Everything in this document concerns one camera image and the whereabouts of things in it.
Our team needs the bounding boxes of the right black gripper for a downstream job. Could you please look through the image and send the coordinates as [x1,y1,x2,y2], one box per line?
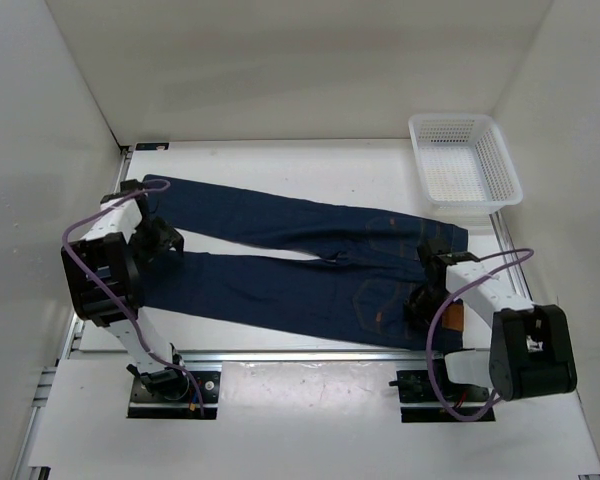
[403,281,456,326]

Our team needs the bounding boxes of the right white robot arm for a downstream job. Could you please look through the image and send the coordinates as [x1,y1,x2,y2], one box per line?
[404,239,577,404]

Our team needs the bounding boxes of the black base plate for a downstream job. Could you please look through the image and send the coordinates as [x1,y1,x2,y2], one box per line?
[389,370,490,423]
[127,364,221,420]

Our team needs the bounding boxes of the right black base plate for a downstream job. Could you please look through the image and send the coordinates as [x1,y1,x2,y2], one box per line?
[389,370,490,423]

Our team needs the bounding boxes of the dark blue denim trousers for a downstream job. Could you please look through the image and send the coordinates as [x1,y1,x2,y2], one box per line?
[142,178,469,351]

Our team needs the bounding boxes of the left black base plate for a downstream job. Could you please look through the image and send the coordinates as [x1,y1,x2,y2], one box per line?
[127,364,221,420]

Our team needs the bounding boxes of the white perforated plastic basket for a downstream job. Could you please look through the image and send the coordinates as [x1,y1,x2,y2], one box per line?
[408,113,523,217]

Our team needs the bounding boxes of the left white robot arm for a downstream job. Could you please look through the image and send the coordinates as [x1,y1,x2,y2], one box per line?
[61,178,192,401]

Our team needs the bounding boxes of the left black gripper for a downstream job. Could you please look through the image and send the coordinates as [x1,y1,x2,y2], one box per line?
[128,215,184,275]

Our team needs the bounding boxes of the aluminium frame rail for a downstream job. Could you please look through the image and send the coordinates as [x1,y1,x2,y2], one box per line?
[16,140,600,479]

